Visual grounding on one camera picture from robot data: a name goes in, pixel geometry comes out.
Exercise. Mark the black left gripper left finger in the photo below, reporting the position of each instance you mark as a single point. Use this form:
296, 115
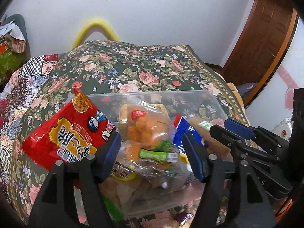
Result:
55, 204

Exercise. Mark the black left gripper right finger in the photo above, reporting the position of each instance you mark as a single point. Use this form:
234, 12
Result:
248, 204

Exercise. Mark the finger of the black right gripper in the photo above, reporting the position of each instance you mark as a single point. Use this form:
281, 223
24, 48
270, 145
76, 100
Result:
233, 141
239, 129

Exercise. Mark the blue round biscuit packet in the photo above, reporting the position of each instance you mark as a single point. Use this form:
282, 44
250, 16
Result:
182, 126

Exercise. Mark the clear plastic storage box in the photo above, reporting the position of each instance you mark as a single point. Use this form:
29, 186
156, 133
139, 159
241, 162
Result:
129, 193

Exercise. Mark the red snack packet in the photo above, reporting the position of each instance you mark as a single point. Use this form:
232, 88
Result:
73, 133

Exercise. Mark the clear green pastry bag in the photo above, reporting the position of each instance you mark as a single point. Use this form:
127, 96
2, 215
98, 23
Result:
212, 145

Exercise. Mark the orange bun clear bag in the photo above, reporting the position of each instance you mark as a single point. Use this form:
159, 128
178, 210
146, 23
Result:
147, 134

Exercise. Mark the brown wooden door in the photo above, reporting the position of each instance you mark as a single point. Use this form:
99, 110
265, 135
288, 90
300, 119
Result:
262, 45

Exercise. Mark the patchwork quilt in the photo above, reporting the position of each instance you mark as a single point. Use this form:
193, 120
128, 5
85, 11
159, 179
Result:
16, 98

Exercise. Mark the green floral bedspread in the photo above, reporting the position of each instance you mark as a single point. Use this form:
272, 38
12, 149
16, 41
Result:
102, 67

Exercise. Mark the yellow fuzzy hoop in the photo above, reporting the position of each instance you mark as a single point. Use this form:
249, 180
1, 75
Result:
95, 26

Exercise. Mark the pile of clothes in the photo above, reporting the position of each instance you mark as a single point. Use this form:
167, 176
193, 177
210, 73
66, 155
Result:
13, 45

